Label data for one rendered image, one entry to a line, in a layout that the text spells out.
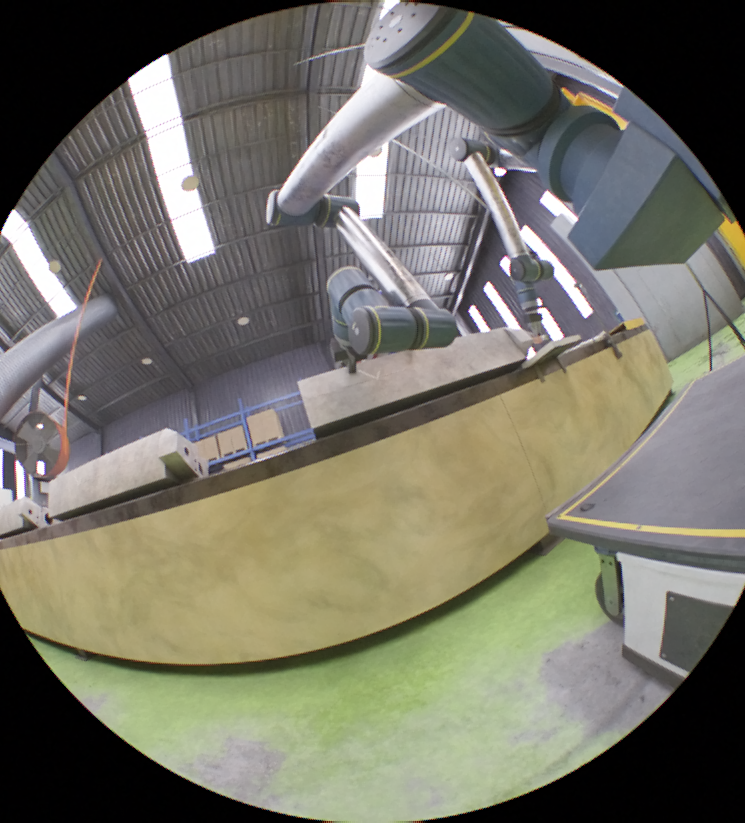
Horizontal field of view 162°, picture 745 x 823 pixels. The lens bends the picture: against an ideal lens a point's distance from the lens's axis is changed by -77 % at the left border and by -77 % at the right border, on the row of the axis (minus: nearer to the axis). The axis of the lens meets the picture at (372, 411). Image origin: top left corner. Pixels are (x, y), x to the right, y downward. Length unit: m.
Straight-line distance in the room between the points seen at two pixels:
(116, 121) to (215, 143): 3.33
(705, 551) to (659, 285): 6.33
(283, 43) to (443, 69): 8.80
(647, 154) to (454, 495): 0.97
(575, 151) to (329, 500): 1.02
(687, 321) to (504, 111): 6.18
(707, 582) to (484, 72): 0.66
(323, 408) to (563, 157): 0.92
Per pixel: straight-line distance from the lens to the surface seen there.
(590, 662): 0.73
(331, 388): 0.93
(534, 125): 0.57
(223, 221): 9.79
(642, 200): 0.45
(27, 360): 7.54
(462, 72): 0.46
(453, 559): 0.95
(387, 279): 0.77
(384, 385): 0.94
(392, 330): 0.56
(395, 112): 0.57
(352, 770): 0.72
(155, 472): 1.09
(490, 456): 1.01
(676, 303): 6.53
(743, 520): 0.41
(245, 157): 9.33
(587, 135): 0.56
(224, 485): 0.92
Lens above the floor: 0.58
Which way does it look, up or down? 14 degrees up
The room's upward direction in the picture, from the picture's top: 22 degrees counter-clockwise
